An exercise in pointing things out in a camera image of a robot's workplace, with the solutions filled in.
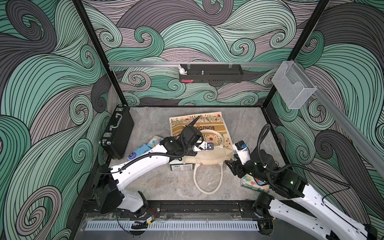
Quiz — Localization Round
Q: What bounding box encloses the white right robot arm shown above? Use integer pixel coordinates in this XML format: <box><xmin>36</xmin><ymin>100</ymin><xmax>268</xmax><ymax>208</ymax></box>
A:
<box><xmin>225</xmin><ymin>124</ymin><xmax>378</xmax><ymax>240</ymax></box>

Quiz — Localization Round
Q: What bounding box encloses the green blue tissue pack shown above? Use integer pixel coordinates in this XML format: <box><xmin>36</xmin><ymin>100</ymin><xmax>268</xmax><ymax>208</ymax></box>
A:
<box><xmin>169</xmin><ymin>159</ymin><xmax>195</xmax><ymax>171</ymax></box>

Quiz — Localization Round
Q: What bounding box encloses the black carrying case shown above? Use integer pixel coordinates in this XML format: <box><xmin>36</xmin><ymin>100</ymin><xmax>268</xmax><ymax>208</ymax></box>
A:
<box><xmin>99</xmin><ymin>105</ymin><xmax>135</xmax><ymax>159</ymax></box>

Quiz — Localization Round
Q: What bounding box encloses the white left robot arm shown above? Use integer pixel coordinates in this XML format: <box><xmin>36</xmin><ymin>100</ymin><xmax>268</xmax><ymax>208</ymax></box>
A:
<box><xmin>92</xmin><ymin>116</ymin><xmax>204</xmax><ymax>217</ymax></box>

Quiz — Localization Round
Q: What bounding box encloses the black wall shelf tray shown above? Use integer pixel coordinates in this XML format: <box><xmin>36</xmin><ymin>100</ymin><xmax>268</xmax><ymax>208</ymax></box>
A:
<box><xmin>179</xmin><ymin>64</ymin><xmax>244</xmax><ymax>84</ymax></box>

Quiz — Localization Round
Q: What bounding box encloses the white slotted cable duct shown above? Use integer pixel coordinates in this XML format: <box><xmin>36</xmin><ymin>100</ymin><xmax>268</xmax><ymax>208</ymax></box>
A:
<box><xmin>85</xmin><ymin>220</ymin><xmax>259</xmax><ymax>232</ymax></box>

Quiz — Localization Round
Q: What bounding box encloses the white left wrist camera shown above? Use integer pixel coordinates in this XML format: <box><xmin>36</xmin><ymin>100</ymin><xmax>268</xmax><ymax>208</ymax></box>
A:
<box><xmin>198</xmin><ymin>142</ymin><xmax>214</xmax><ymax>151</ymax></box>

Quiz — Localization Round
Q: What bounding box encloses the white rabbit figurine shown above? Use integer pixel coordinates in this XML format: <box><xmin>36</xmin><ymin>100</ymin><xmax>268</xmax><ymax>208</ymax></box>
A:
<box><xmin>178</xmin><ymin>65</ymin><xmax>188</xmax><ymax>75</ymax></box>

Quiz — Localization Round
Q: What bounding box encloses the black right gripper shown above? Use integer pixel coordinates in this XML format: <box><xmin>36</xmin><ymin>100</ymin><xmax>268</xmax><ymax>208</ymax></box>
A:
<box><xmin>223</xmin><ymin>152</ymin><xmax>270</xmax><ymax>185</ymax></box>

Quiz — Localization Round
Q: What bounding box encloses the light blue puppy tissue pack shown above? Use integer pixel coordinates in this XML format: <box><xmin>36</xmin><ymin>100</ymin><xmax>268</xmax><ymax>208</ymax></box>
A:
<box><xmin>127</xmin><ymin>144</ymin><xmax>151</xmax><ymax>161</ymax></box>

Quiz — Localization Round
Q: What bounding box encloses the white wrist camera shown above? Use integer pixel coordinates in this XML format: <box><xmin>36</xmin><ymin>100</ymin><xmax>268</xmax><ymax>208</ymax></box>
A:
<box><xmin>233</xmin><ymin>141</ymin><xmax>251</xmax><ymax>165</ymax></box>
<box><xmin>198</xmin><ymin>142</ymin><xmax>214</xmax><ymax>151</ymax></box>

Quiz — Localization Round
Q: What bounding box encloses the elephant print tissue pack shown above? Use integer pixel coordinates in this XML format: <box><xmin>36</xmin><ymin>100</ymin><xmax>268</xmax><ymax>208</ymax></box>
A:
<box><xmin>147</xmin><ymin>136</ymin><xmax>163</xmax><ymax>149</ymax></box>
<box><xmin>241</xmin><ymin>175</ymin><xmax>270</xmax><ymax>193</ymax></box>

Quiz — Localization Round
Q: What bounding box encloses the clear acrylic wall holder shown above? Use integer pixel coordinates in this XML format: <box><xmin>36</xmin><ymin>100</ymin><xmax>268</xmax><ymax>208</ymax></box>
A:
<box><xmin>272</xmin><ymin>61</ymin><xmax>317</xmax><ymax>110</ymax></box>

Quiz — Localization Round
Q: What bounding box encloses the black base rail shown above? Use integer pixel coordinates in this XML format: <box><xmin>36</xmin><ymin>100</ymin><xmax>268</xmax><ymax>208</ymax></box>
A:
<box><xmin>80</xmin><ymin>199</ymin><xmax>271</xmax><ymax>220</ymax></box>

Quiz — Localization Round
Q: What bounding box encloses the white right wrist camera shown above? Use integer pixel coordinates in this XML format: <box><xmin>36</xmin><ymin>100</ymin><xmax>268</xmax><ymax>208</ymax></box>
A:
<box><xmin>233</xmin><ymin>141</ymin><xmax>251</xmax><ymax>165</ymax></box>

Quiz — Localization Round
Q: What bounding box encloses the floral canvas tote bag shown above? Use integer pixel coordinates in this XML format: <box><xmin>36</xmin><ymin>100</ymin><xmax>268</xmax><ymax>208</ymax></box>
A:
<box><xmin>169</xmin><ymin>112</ymin><xmax>234</xmax><ymax>195</ymax></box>

